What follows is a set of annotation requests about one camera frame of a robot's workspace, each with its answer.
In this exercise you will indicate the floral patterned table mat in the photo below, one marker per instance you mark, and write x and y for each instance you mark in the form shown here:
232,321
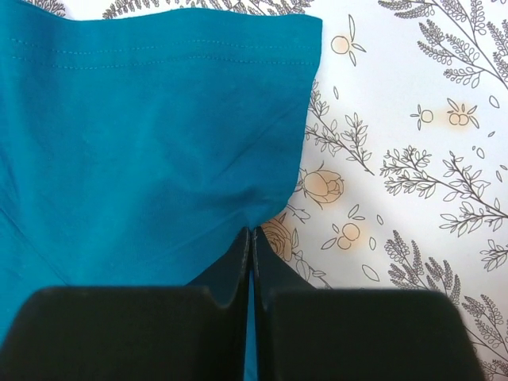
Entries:
403,182

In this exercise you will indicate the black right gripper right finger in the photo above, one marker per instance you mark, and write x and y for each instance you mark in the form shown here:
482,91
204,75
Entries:
305,333

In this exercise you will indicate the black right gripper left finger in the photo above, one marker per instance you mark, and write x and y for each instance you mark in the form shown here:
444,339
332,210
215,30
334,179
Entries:
194,332

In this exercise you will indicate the teal blue t shirt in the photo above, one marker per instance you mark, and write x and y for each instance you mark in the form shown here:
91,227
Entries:
137,163

